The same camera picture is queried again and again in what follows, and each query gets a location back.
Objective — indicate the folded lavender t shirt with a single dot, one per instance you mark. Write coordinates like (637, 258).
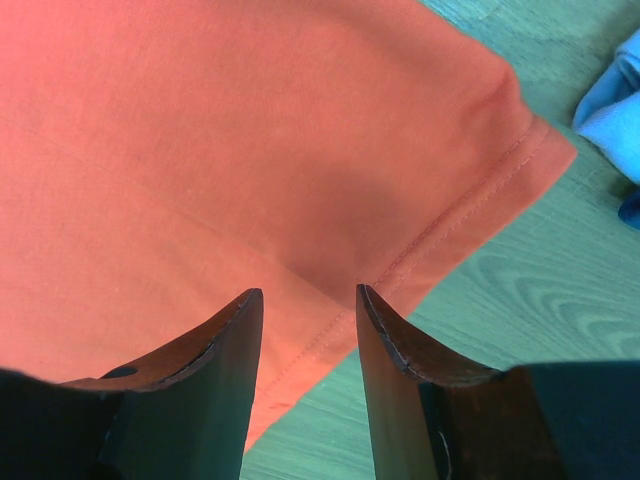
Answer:
(608, 114)

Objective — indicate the orange t shirt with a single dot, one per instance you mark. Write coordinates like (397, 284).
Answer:
(160, 157)

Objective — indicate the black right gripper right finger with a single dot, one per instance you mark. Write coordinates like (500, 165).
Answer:
(436, 414)

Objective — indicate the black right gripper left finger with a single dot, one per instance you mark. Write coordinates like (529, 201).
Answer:
(181, 411)

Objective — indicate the folded navy printed t shirt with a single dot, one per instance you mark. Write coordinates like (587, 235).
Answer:
(629, 211)

